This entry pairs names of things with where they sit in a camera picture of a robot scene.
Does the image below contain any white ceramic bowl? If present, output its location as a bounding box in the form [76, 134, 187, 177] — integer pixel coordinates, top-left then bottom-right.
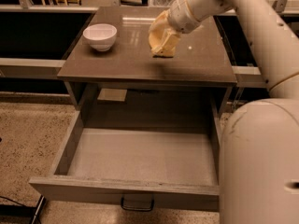
[83, 23, 117, 51]

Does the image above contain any grey metal railing frame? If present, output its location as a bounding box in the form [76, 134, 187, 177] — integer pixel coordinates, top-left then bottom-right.
[1, 3, 298, 90]

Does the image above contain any grey cabinet with counter top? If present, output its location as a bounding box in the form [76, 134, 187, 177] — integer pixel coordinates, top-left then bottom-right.
[58, 7, 236, 132]

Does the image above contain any open grey top drawer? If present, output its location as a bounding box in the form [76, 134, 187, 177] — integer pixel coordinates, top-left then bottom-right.
[30, 114, 220, 212]

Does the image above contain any black drawer handle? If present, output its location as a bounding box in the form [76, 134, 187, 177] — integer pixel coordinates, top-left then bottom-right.
[121, 196, 155, 212]

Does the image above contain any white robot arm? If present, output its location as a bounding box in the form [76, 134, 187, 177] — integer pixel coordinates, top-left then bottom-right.
[149, 0, 299, 224]

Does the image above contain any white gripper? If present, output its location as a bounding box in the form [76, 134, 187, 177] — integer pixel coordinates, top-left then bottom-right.
[148, 0, 204, 56]

